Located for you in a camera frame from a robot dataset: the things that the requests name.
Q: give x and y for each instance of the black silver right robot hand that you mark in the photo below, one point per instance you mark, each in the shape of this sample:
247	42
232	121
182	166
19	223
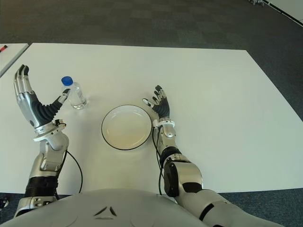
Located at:
162	107

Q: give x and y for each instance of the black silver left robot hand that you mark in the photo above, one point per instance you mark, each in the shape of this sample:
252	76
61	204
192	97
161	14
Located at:
42	111

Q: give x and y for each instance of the clear bottle with blue cap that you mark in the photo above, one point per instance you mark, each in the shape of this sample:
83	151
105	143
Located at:
77	97

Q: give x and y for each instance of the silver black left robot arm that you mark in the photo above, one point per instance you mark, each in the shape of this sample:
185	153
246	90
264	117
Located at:
47	160

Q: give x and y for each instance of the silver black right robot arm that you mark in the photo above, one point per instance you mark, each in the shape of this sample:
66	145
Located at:
189	172

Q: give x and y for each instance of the white plate with black rim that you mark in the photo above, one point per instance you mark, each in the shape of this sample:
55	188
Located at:
126	127

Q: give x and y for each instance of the red black marker pen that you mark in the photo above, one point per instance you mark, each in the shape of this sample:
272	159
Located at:
3	48

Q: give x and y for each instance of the black wheeled stand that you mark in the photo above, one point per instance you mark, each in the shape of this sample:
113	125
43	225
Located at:
3	203

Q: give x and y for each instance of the grey robot torso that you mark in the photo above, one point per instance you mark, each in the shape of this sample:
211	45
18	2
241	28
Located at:
118	208

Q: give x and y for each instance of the grey chair base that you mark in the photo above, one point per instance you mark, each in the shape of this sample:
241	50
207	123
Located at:
256	1

